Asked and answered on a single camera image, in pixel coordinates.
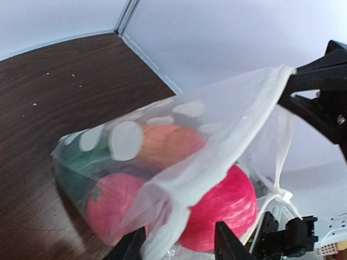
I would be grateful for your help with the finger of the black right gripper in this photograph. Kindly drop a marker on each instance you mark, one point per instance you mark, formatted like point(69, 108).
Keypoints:
point(326, 114)
point(326, 73)

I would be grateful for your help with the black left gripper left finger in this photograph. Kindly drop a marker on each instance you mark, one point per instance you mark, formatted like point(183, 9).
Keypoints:
point(128, 248)

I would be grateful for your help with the green toy pepper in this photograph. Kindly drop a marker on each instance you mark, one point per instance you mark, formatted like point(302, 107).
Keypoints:
point(74, 167)

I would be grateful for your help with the clear polka dot zip bag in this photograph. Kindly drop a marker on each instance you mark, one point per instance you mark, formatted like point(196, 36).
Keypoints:
point(178, 166)

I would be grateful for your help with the pink red toy fruit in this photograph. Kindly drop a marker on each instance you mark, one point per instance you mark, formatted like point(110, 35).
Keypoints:
point(232, 201)

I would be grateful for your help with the right aluminium corner post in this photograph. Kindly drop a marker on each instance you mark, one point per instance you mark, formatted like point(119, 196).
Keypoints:
point(125, 17)

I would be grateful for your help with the red orange toy mango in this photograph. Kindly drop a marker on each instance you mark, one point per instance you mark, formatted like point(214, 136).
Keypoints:
point(166, 145)

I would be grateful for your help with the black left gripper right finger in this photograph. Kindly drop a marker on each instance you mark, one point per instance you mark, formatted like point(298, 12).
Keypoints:
point(227, 246)

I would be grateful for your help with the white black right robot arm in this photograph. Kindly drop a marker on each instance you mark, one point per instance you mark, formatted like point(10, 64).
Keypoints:
point(317, 94)

